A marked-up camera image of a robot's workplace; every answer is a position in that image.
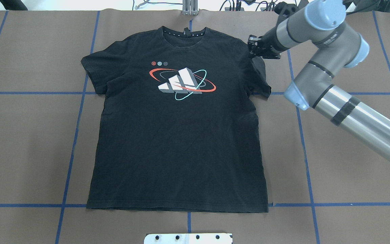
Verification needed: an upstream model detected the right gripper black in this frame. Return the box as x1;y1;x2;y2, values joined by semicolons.
247;32;282;60

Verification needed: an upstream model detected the black t-shirt with logo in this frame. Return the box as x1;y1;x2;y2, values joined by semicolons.
81;26;271;213

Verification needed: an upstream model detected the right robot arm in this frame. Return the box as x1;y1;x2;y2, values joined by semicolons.
248;0;390;162

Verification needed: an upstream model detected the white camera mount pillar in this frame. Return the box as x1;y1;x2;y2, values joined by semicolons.
144;233;234;244

